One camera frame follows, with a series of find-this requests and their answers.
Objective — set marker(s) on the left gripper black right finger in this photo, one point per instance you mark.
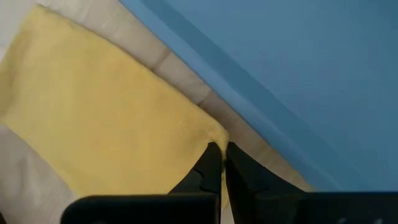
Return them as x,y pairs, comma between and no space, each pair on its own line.
255,199

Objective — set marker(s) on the yellow cloth napkin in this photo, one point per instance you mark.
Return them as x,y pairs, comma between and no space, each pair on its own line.
109,124

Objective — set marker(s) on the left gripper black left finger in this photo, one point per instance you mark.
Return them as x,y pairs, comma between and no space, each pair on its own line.
202,183

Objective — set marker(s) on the blue plastic tray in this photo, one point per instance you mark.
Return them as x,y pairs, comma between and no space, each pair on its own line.
295,77

